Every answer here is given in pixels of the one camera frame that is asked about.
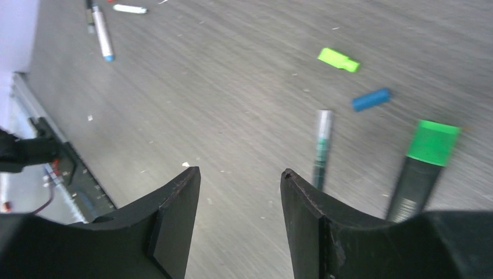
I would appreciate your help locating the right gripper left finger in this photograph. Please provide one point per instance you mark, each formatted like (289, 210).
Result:
(150, 237)

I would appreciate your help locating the black green highlighter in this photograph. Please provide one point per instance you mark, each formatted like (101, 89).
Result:
(429, 152)

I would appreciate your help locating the white blue marker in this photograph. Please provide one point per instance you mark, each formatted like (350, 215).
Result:
(102, 33)

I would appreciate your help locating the white marker pen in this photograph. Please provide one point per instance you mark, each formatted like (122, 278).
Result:
(130, 9)

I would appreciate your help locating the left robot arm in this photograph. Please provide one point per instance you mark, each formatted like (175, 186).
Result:
(17, 153)

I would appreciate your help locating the green gel pen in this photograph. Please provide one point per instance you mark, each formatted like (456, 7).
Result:
(324, 126)

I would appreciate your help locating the lime green pen cap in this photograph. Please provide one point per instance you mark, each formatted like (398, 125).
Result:
(338, 60)

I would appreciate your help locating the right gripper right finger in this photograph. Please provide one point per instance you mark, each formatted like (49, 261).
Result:
(311, 216)

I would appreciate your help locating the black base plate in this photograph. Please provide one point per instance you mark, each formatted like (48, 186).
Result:
(81, 191)

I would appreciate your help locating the black pen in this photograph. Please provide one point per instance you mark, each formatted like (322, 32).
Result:
(89, 16)

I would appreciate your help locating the blue pen cap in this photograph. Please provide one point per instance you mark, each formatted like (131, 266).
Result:
(371, 99)

